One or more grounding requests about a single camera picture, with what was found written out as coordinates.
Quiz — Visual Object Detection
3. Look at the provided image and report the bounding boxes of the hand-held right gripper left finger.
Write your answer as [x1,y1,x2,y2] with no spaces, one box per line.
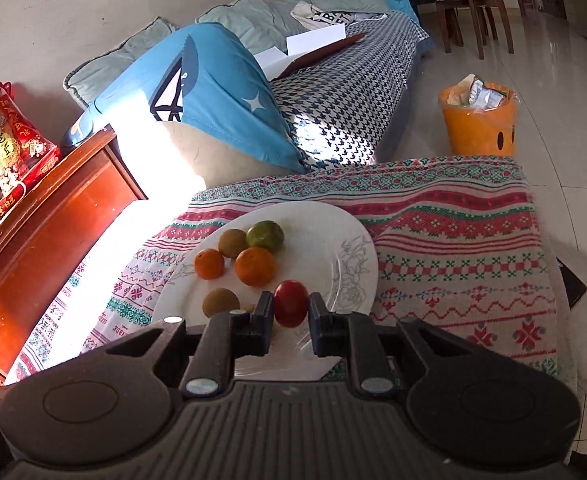
[104,291,276,395]

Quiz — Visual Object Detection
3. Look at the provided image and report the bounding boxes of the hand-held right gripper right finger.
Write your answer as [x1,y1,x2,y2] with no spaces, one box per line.
[308,291,469,395]

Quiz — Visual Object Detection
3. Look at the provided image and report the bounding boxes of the red tomato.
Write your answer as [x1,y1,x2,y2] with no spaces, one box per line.
[273,280,310,328]

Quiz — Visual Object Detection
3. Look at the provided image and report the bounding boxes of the brown kiwi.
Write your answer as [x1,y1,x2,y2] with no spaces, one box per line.
[202,287,241,319]
[218,228,249,259]

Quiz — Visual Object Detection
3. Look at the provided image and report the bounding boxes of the orange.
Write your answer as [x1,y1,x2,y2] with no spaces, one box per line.
[194,248,225,281]
[234,246,277,288]

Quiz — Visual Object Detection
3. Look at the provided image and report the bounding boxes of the white plate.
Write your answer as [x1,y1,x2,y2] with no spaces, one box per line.
[150,201,378,381]

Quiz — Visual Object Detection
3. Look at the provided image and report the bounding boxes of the green citrus fruit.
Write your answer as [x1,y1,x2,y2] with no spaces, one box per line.
[246,220,285,254]

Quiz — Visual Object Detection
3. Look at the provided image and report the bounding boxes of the patterned red green tablecloth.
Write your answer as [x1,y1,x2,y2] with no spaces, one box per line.
[10,156,559,386]

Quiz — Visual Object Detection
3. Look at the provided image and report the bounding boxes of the beige cushion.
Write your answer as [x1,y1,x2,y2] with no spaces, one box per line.
[166,122,299,188]

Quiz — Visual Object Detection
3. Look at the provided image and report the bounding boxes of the houndstooth covered sofa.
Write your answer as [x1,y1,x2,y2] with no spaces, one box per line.
[268,10,431,171]

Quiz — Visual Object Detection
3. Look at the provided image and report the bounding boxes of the red-brown wooden cabinet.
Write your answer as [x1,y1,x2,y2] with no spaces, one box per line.
[0,125,149,391]

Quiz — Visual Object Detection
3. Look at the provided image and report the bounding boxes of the blue pillow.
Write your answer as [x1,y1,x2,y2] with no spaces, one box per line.
[63,22,309,173]

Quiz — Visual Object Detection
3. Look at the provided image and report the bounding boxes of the orange trash bin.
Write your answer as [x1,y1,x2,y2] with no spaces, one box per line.
[438,82,519,157]

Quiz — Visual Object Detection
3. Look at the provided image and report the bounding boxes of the flat black device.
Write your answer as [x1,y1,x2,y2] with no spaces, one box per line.
[556,256,587,311]

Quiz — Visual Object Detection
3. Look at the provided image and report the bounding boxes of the flat brown cardboard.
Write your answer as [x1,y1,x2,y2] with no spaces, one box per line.
[273,32,369,81]

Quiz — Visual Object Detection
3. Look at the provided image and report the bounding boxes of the open book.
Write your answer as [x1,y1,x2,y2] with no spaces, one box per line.
[253,27,347,81]

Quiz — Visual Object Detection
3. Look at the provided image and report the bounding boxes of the crumpled wrappers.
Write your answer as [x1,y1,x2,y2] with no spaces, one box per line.
[453,74,517,111]

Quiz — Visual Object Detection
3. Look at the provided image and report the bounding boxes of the red gift box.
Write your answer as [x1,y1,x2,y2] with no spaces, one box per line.
[0,81,61,256]

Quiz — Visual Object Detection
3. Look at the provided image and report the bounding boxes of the white printed garment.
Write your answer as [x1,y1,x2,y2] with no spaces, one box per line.
[290,1,389,31]

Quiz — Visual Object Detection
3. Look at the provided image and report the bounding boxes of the dark wooden chair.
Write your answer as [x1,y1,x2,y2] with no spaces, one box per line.
[433,0,517,58]

